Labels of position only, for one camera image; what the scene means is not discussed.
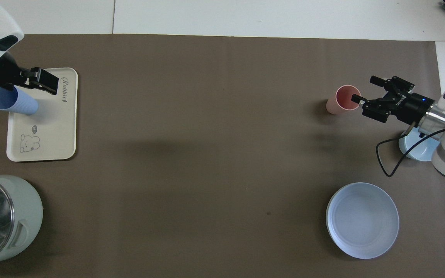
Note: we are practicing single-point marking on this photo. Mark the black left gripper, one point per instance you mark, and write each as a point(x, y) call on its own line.
point(0, 73)

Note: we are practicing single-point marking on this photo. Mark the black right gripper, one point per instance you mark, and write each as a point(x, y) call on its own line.
point(411, 106)

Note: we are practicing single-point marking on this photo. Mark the blue plastic cup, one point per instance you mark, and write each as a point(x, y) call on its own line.
point(14, 102)

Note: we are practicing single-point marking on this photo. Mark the pink plastic cup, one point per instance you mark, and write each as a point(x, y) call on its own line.
point(344, 98)

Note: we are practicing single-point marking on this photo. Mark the cream rabbit print tray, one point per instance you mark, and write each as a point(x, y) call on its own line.
point(48, 131)

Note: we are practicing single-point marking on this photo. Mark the light blue bowl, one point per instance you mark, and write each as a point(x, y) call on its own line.
point(419, 150)

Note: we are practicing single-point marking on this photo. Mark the light blue plate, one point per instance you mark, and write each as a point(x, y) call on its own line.
point(362, 220)

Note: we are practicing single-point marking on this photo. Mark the pale green electric pot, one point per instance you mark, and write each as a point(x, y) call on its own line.
point(2, 220)

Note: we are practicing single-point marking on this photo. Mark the brown table mat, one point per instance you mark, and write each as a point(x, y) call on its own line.
point(207, 154)

